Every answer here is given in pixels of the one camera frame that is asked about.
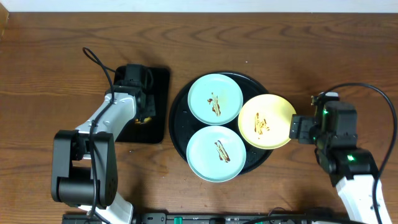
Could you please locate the light blue plate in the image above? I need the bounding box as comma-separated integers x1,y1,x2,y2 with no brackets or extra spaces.
186,126,246,182
187,73,243,125

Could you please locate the yellow plate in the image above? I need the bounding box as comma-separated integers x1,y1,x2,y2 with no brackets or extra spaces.
238,94,296,150

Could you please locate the black round tray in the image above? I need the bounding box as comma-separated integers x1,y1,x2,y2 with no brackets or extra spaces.
169,72,272,175

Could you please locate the yellow green scrub sponge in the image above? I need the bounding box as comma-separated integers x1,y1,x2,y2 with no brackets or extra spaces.
134,117,152,124

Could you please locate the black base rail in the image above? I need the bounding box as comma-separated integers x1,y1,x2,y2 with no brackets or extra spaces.
61,212,352,224

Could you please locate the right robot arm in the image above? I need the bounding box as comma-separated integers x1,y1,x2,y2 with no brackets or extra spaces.
289,92,391,223

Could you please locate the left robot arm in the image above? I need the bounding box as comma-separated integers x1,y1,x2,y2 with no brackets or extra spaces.
51,64,155,223

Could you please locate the black rectangular tray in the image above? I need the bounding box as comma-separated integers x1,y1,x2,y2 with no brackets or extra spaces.
116,67,170,144

